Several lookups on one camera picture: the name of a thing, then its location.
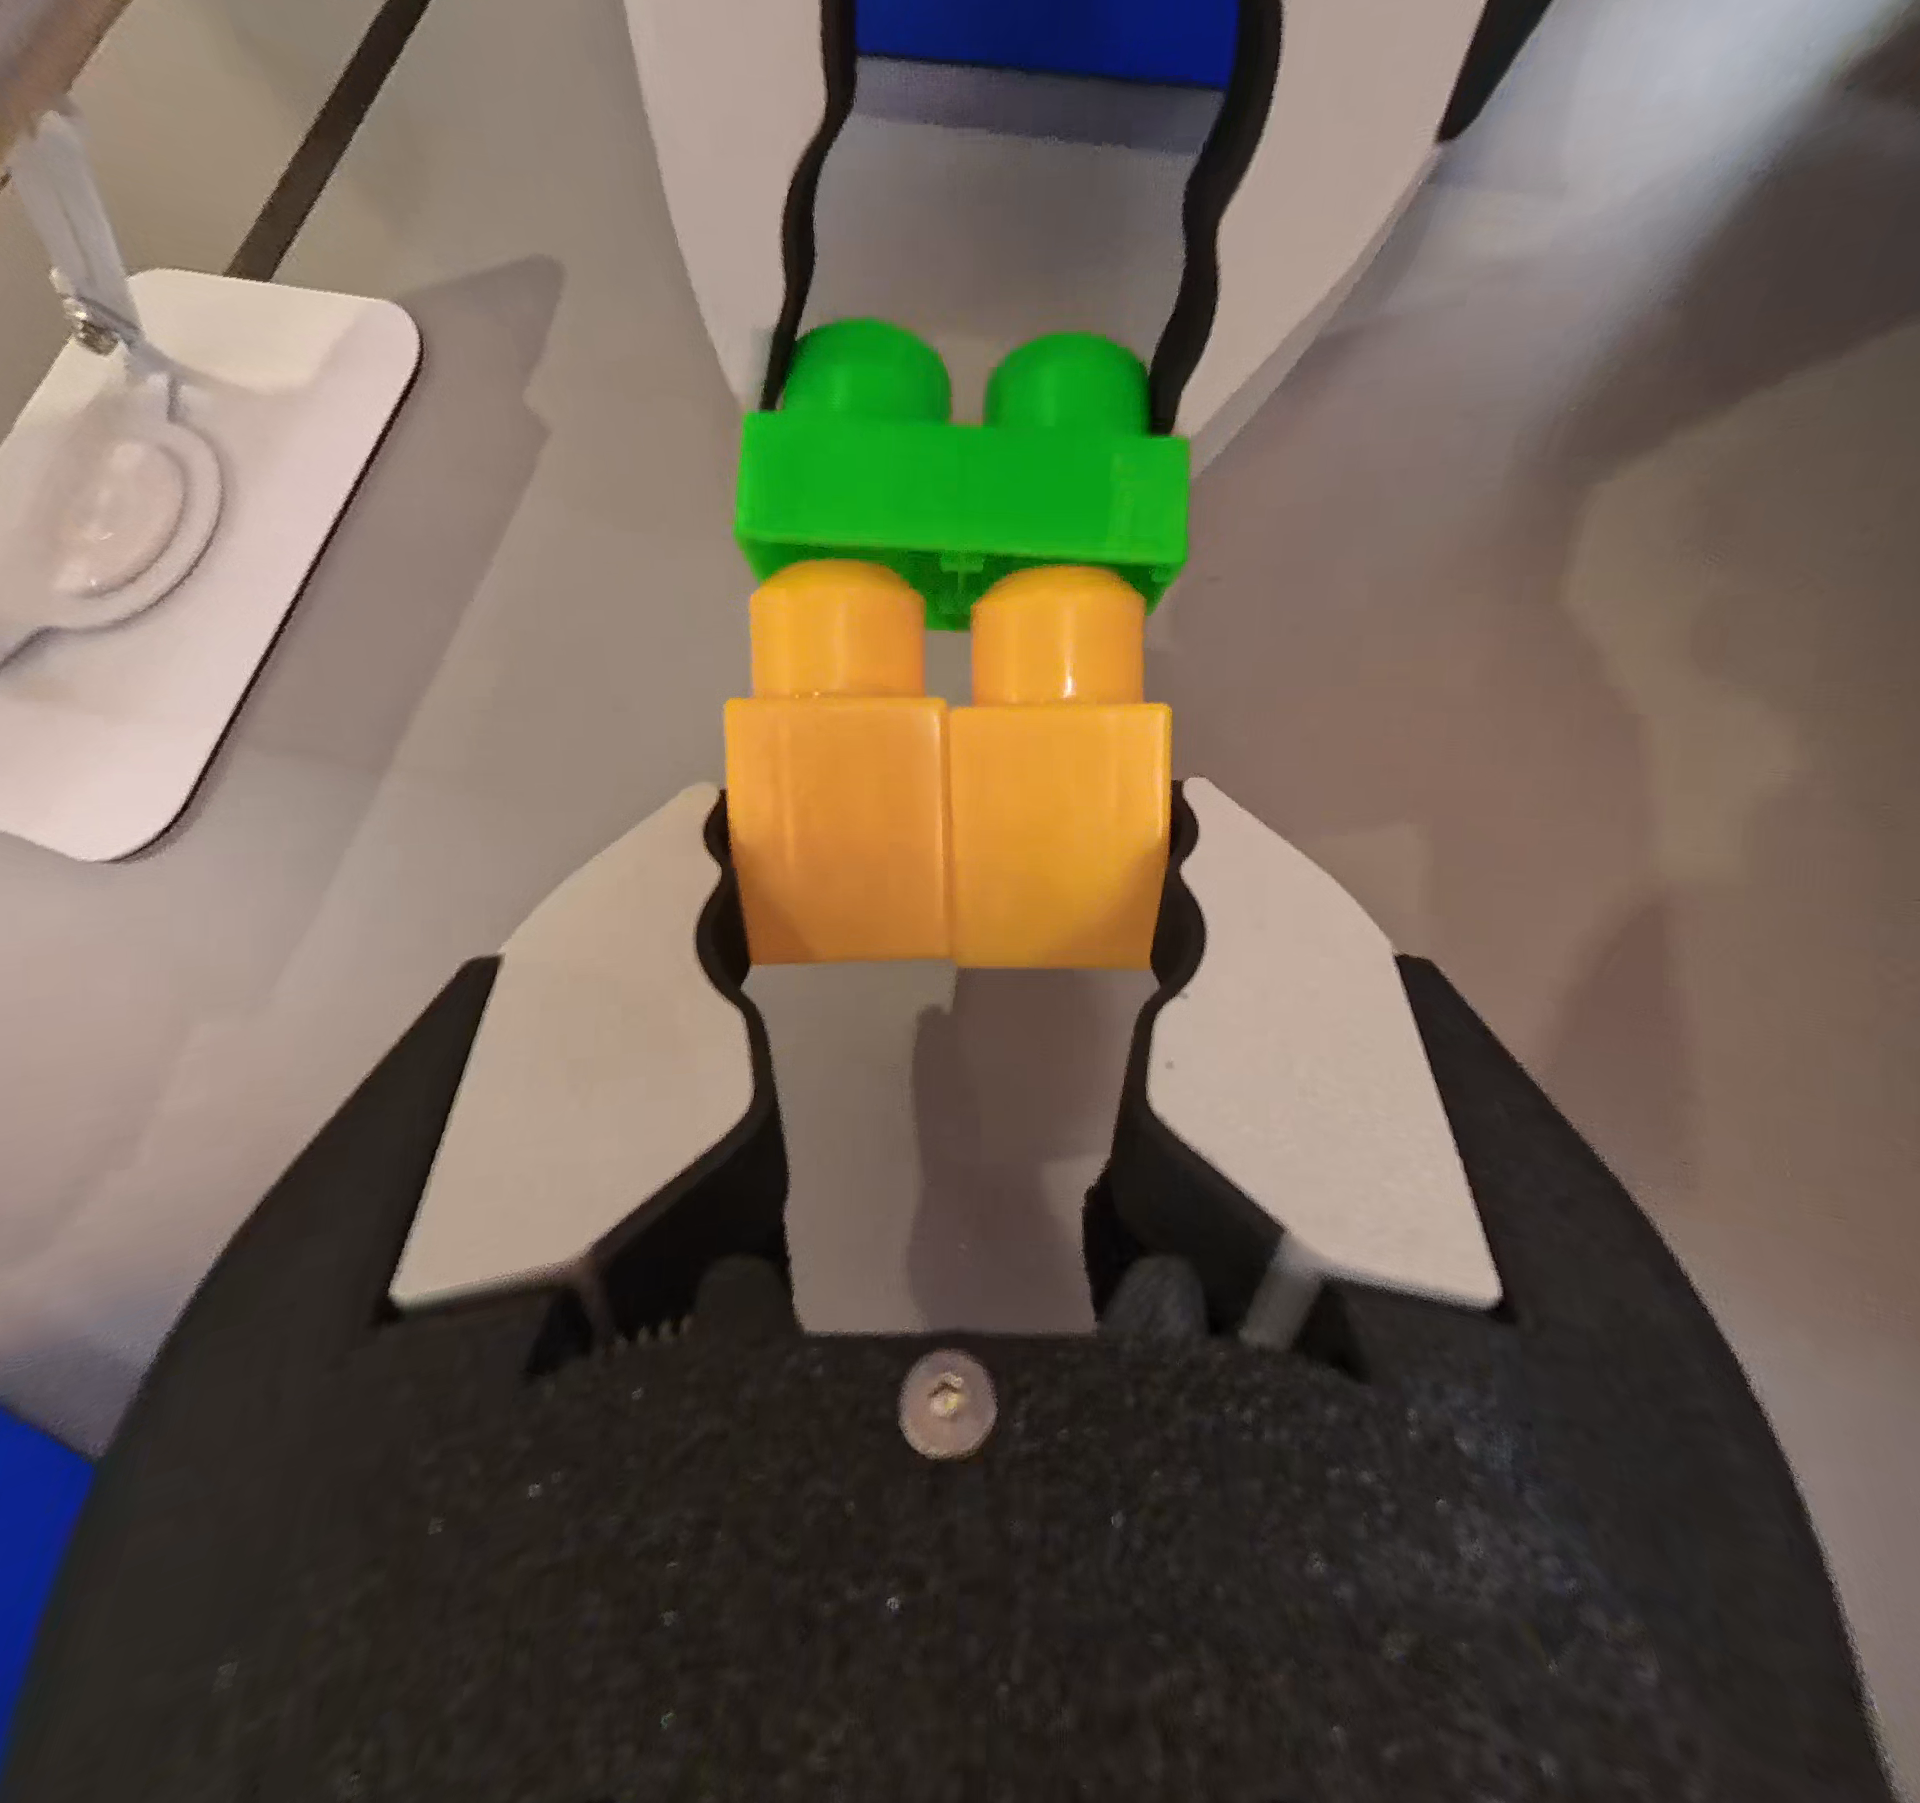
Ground grey desk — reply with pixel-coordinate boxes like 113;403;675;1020
0;0;1920;1521

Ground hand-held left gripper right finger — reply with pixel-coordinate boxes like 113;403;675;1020
1115;778;1505;1354

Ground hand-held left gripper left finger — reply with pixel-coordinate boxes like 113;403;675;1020
392;782;791;1364

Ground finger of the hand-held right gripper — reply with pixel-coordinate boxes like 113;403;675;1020
600;0;864;413
1147;0;1537;441

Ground white flat base plate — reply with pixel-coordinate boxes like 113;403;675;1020
0;270;427;863

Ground round pale disc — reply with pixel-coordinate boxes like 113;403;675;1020
0;430;189;591

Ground green double toy block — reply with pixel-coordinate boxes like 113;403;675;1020
732;319;1196;631

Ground yellow toy block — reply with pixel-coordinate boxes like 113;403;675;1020
723;560;955;969
946;565;1175;970

